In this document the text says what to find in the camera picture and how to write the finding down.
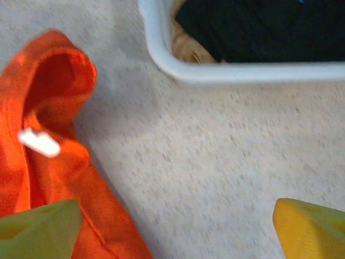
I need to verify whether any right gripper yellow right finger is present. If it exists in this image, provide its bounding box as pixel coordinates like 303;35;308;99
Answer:
272;198;345;259

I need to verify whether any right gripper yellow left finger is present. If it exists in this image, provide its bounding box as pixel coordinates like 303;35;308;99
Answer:
0;199;82;259

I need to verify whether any orange t-shirt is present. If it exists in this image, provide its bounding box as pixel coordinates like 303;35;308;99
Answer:
0;29;154;259

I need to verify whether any white plastic basket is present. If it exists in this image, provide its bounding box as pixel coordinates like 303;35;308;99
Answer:
137;0;345;88

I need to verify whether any black t-shirt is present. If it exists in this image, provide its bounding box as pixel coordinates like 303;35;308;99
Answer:
174;0;345;64

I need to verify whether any tan t-shirt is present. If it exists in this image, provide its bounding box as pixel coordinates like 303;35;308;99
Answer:
171;0;227;65

